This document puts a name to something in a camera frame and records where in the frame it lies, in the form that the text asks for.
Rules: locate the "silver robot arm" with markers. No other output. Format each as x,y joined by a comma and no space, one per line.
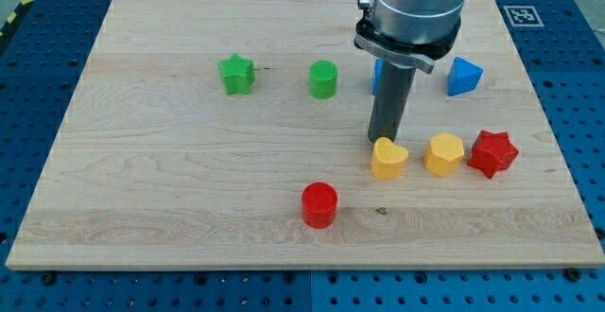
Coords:
408,33

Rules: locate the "green star block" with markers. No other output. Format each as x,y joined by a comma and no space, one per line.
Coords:
237,75

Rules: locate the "yellow hexagon block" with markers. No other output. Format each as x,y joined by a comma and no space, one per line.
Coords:
443,154

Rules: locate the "red star block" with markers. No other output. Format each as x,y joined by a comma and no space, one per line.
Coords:
492,152

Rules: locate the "red cylinder block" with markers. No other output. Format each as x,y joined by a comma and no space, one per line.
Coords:
319,205

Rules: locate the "green cylinder block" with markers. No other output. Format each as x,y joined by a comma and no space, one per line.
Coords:
323,79

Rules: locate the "wooden board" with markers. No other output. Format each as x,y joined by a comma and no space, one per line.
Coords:
155,167

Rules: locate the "yellow heart block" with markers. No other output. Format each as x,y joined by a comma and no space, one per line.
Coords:
388,159

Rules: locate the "blue cube block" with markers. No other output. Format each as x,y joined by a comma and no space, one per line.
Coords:
376,75

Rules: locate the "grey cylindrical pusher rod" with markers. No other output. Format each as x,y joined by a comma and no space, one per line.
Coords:
390,101

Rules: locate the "blue triangle block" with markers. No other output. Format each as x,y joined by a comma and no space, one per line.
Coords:
463,77

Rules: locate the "white fiducial marker tag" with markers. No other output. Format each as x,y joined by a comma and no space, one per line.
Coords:
523,16

